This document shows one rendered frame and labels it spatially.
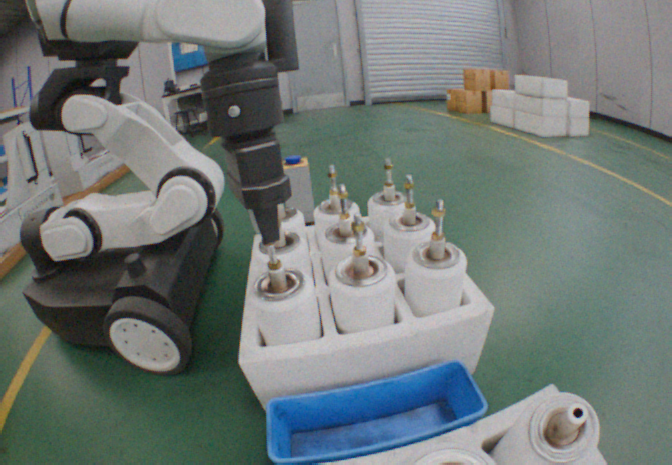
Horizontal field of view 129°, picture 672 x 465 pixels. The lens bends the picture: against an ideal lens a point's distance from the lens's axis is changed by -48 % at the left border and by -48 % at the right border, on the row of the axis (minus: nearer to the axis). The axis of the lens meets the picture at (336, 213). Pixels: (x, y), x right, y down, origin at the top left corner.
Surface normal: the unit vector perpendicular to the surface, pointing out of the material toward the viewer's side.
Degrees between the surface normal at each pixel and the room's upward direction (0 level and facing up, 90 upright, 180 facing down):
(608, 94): 90
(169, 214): 90
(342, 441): 0
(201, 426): 0
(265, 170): 90
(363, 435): 0
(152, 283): 46
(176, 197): 90
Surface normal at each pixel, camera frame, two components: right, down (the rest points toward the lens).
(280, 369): 0.15, 0.40
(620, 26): -0.98, 0.16
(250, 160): 0.51, 0.32
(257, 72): 0.69, 0.25
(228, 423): -0.11, -0.90
